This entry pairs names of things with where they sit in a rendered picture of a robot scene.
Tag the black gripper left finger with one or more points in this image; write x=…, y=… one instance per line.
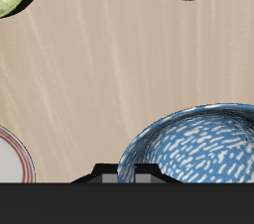
x=104, y=171

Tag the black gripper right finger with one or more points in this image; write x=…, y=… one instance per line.
x=145, y=172

